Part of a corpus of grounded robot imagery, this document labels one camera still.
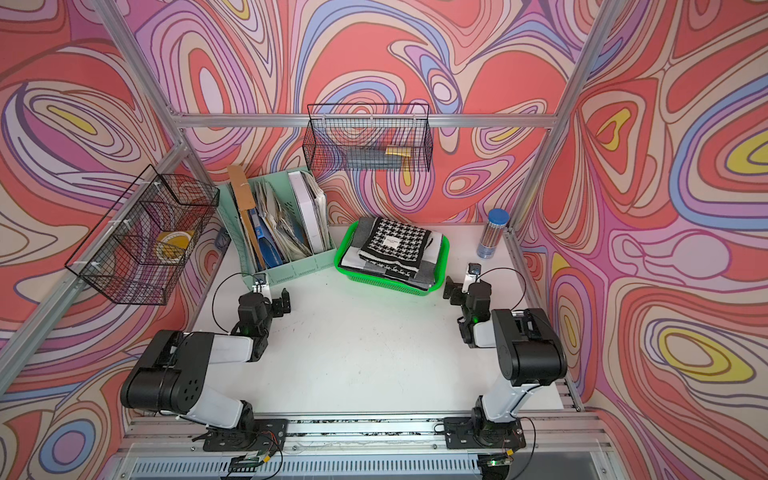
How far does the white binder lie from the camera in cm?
95

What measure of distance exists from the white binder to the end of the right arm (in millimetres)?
468

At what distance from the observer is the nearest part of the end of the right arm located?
2.44 ft
